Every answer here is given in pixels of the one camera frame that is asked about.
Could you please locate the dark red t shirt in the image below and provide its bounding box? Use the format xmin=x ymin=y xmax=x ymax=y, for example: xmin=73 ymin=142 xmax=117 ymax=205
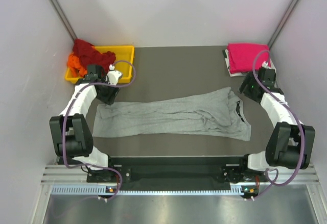
xmin=73 ymin=39 xmax=116 ymax=71

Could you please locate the orange t shirt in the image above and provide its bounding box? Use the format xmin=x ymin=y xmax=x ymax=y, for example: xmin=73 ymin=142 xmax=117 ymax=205
xmin=67 ymin=53 xmax=87 ymax=78

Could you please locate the folded white t shirt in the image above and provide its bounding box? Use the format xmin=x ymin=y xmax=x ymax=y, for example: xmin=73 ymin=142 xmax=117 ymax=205
xmin=222 ymin=49 xmax=276 ymax=77

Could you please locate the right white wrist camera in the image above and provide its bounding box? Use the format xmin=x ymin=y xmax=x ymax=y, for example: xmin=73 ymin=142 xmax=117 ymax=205
xmin=261 ymin=61 xmax=271 ymax=69

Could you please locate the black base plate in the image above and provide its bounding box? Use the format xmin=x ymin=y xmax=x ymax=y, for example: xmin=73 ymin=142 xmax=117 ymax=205
xmin=86 ymin=156 xmax=271 ymax=191

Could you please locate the yellow plastic bin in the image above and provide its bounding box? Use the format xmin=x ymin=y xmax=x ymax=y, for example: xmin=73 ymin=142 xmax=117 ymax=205
xmin=64 ymin=45 xmax=134 ymax=84

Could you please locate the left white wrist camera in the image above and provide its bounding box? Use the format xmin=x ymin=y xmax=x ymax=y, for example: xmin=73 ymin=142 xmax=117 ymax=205
xmin=106 ymin=64 xmax=123 ymax=85

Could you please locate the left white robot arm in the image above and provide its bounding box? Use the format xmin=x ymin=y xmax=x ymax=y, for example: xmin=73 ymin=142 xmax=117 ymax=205
xmin=49 ymin=64 xmax=122 ymax=182

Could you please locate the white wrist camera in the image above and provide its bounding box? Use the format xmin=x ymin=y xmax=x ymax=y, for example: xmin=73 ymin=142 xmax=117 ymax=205
xmin=106 ymin=64 xmax=123 ymax=85
xmin=261 ymin=61 xmax=271 ymax=69

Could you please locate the grey t shirt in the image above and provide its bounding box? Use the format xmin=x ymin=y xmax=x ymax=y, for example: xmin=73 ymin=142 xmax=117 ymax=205
xmin=93 ymin=87 xmax=251 ymax=141

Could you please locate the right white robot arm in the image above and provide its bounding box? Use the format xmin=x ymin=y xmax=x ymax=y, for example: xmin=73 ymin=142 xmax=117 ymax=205
xmin=238 ymin=67 xmax=301 ymax=181

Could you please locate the slotted cable duct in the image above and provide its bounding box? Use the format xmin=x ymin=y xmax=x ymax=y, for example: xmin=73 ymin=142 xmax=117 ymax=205
xmin=51 ymin=185 xmax=258 ymax=196

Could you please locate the folded pink t shirt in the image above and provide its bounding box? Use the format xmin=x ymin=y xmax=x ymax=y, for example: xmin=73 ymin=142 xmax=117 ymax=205
xmin=227 ymin=43 xmax=269 ymax=74

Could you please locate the aluminium frame rail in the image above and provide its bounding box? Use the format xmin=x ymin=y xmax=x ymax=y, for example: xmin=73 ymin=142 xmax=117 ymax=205
xmin=41 ymin=165 xmax=87 ymax=184

